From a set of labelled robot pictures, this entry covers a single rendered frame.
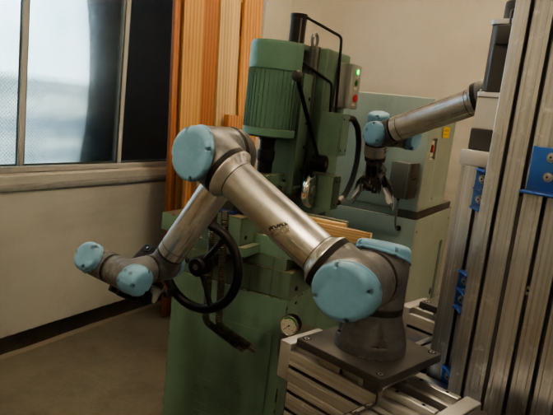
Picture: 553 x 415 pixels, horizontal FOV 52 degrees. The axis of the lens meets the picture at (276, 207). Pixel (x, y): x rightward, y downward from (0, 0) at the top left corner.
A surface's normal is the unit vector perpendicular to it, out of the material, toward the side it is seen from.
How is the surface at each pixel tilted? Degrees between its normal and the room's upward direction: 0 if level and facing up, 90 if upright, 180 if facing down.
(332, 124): 90
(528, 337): 90
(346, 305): 94
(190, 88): 87
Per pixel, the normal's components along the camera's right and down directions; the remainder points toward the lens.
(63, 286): 0.86, 0.18
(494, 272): -0.71, 0.04
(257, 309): -0.45, 0.11
